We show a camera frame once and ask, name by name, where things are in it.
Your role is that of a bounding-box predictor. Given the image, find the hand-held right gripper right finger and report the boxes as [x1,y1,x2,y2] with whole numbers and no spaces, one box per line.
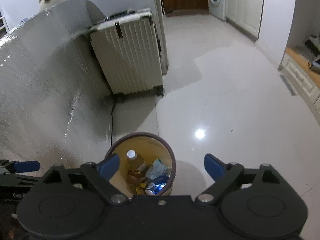
[196,153,279,205]

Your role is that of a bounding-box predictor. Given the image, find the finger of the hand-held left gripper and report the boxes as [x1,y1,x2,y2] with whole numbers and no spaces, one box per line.
[0,160,41,174]

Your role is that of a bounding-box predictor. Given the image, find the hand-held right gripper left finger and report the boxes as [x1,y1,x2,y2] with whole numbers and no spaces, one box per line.
[42,153,127,205]

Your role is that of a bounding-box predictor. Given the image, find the brown rimmed round bin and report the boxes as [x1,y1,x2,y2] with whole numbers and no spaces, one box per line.
[103,132,177,197]

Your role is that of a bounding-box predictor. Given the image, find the white capped drink bottle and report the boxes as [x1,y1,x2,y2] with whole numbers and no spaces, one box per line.
[126,150,148,183]

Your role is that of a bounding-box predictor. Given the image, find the yellow wrapper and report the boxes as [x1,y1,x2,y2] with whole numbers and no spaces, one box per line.
[136,179,148,196]

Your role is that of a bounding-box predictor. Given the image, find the crumpled pale blue packet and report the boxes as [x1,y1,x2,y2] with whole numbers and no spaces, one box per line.
[146,158,172,179]

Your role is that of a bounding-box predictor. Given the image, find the blue drink can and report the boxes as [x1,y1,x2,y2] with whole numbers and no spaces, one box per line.
[145,175,171,196]

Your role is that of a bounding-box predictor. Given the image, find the silver foil covered platform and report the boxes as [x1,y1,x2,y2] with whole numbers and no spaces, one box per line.
[0,0,113,172]

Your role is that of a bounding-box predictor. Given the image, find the cream ribbed suitcase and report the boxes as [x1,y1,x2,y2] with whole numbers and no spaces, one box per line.
[88,8,166,97]

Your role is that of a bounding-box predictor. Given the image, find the cream low cabinet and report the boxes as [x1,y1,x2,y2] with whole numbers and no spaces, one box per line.
[278,47,320,128]

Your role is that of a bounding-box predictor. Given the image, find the silver metal can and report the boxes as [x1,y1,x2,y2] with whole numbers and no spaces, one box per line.
[307,58,320,72]

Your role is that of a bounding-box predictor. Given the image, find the white tall appliance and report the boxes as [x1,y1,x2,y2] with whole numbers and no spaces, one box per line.
[152,0,170,76]

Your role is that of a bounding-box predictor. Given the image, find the cream tall cabinets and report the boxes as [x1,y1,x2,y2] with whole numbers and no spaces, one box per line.
[224,0,265,41]

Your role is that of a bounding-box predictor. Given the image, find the black cable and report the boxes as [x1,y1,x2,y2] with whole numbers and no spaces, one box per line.
[109,97,117,146]

